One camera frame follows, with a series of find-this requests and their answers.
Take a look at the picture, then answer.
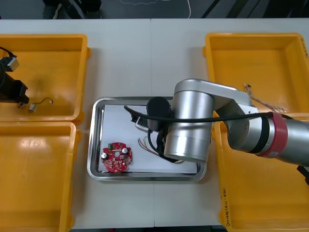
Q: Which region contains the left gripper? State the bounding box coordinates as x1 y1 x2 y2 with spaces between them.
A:
0 72 30 105

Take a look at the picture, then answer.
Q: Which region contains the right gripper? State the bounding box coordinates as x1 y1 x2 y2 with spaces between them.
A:
154 130 186 165

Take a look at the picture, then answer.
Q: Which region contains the small metal solenoid with cable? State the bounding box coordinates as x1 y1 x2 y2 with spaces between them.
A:
28 97 54 113

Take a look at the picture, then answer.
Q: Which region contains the red yellow green wire harness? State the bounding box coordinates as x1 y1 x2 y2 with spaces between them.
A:
137 136 187 165

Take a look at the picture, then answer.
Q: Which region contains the blue-white twisted wire harness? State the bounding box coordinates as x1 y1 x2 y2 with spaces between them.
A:
243 83 289 113

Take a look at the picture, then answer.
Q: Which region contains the steel tray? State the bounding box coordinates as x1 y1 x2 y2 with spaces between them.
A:
86 96 208 182

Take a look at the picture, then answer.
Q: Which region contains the yellow-orange plastic bin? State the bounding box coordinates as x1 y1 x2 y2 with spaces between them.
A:
0 33 92 123
211 117 309 232
202 32 309 121
0 121 82 232

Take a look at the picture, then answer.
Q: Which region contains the round red circuit board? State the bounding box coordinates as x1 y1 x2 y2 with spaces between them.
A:
100 142 134 174

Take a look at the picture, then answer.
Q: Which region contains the white paper sheet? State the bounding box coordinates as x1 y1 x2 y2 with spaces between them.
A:
98 103 199 174

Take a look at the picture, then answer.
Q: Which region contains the person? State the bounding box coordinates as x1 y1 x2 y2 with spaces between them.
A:
42 0 102 20

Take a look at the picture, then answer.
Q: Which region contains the white cable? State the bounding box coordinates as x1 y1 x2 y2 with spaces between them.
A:
185 0 193 19

